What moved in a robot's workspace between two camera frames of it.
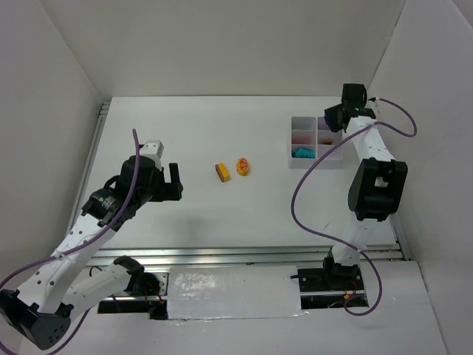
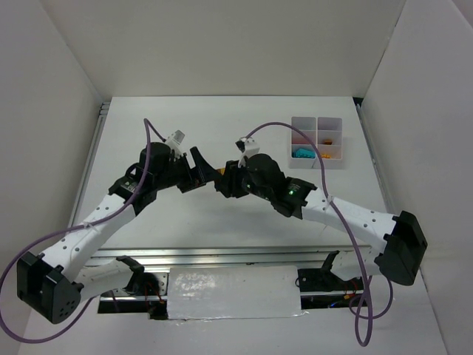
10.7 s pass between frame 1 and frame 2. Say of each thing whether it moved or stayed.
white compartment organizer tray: stayed
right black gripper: moved
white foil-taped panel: stayed
